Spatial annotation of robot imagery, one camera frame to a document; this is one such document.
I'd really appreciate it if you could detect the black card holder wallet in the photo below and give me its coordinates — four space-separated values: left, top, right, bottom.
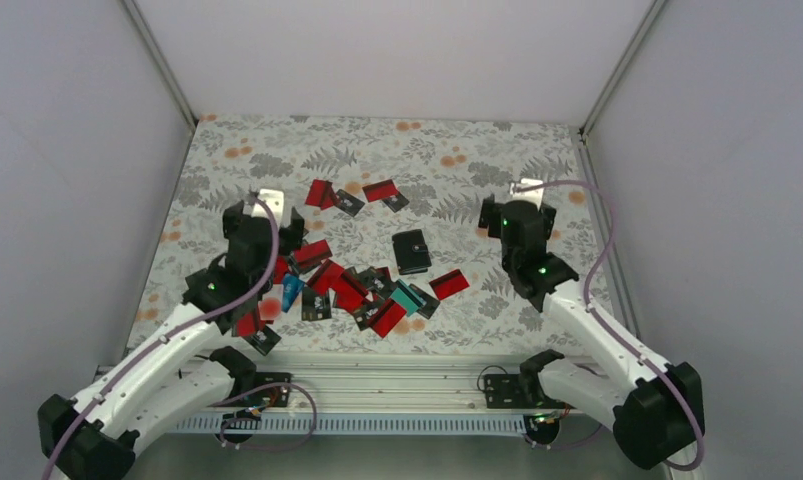
391 229 432 275

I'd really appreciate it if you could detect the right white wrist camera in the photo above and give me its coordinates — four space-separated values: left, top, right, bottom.
509 178 545 209

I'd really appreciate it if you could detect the black VIP card right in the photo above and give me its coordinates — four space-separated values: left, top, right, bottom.
411 284 441 319

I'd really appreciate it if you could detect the floral patterned table mat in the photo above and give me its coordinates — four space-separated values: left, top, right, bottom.
127 115 599 356

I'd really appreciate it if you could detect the red striped card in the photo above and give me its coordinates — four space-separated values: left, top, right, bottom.
429 269 470 300

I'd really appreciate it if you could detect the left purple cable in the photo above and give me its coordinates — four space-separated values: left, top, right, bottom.
41 195 317 480

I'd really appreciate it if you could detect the black vip card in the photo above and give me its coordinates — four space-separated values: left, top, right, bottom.
411 284 441 319
301 287 332 322

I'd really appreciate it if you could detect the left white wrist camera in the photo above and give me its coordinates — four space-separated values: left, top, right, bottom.
242 188 286 227

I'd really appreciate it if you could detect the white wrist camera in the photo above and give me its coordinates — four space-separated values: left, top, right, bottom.
242 188 286 227
509 178 545 209

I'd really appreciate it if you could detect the small black card top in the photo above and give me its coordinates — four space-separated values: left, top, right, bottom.
382 193 409 213

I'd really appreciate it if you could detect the red card far left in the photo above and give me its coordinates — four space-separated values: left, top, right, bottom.
305 179 337 210

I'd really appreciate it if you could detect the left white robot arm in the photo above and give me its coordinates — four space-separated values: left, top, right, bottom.
37 190 287 479

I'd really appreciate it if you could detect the aluminium rail frame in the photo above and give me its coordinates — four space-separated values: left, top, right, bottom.
167 338 603 451

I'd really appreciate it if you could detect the red black-stripe card top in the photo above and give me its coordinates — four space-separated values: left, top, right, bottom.
362 179 399 202

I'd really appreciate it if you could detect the red card middle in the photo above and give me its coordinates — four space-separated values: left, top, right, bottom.
369 299 407 338

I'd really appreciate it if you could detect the black card front left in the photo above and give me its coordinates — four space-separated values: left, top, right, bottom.
244 325 281 356

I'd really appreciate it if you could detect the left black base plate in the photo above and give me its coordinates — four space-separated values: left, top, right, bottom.
212 372 292 408

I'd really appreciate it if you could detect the black card near top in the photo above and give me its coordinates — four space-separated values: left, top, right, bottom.
335 189 365 217

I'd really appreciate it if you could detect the blue card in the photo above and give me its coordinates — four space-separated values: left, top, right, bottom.
281 273 305 313

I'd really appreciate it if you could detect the blue grey cable duct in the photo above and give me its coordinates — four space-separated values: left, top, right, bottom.
169 413 541 437

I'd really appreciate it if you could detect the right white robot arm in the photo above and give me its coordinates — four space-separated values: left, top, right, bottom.
479 196 705 469

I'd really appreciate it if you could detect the teal card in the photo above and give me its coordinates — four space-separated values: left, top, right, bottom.
390 280 425 316

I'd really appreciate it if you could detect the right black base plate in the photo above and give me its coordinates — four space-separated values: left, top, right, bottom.
482 373 566 410

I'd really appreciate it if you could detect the black VIP card front centre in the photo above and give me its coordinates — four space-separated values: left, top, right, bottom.
301 287 332 322

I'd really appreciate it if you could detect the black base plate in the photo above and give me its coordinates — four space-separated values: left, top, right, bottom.
482 373 566 410
212 372 292 408

